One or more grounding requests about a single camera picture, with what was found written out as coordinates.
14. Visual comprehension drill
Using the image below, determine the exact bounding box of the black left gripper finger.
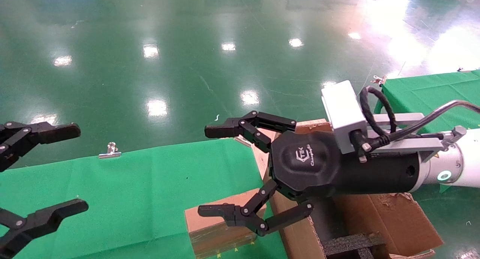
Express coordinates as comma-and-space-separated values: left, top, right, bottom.
0, 199, 89, 259
0, 121, 81, 172

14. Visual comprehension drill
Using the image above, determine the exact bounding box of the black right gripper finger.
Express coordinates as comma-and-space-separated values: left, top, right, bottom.
198, 178, 314, 237
204, 111, 297, 153

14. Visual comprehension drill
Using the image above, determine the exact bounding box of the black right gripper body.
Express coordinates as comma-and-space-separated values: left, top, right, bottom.
271, 131, 420, 199

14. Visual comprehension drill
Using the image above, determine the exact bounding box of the small cardboard box with hole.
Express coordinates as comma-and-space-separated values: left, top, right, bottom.
184, 188, 269, 259

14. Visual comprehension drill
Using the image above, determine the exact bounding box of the large open cardboard carton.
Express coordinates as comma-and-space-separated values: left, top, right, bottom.
251, 118, 445, 259

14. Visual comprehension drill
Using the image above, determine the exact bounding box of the large green tablecloth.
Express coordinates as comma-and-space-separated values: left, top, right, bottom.
0, 138, 287, 259

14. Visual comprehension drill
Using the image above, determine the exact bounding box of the black foam block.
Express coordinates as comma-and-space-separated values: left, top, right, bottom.
322, 233, 387, 259

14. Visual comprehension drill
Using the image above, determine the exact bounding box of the green tablecloth with fold lines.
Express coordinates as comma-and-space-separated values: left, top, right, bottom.
374, 69, 480, 194

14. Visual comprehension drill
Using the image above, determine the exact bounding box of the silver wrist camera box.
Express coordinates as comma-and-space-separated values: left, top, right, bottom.
321, 80, 369, 154

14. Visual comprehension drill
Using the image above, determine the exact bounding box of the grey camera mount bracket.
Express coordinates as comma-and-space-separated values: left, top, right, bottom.
366, 114, 467, 163

